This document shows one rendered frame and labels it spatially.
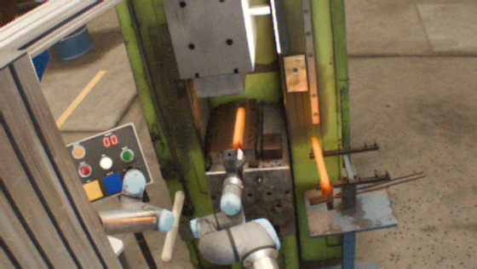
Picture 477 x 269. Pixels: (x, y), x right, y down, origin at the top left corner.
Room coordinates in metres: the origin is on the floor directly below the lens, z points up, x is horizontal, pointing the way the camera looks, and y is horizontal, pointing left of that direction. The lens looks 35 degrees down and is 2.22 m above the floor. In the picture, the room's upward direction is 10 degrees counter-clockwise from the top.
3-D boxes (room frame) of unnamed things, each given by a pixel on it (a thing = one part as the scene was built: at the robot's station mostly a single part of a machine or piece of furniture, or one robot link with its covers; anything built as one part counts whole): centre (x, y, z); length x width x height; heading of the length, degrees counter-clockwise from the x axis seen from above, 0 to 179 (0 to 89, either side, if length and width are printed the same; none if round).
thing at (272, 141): (1.73, -0.13, 0.95); 0.12 x 0.08 x 0.06; 171
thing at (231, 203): (1.37, 0.09, 0.99); 0.11 x 0.08 x 0.09; 171
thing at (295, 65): (1.77, -0.27, 1.27); 0.09 x 0.02 x 0.17; 81
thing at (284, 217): (1.90, -0.03, 0.69); 0.56 x 0.38 x 0.45; 171
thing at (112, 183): (1.58, 0.59, 1.01); 0.07 x 0.05 x 0.07; 106
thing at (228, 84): (1.90, 0.02, 1.32); 0.42 x 0.20 x 0.10; 171
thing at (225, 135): (1.90, 0.02, 0.96); 0.42 x 0.20 x 0.09; 171
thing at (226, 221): (1.37, 0.10, 0.89); 0.11 x 0.08 x 0.11; 100
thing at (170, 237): (1.66, 0.41, 0.62); 0.44 x 0.05 x 0.05; 171
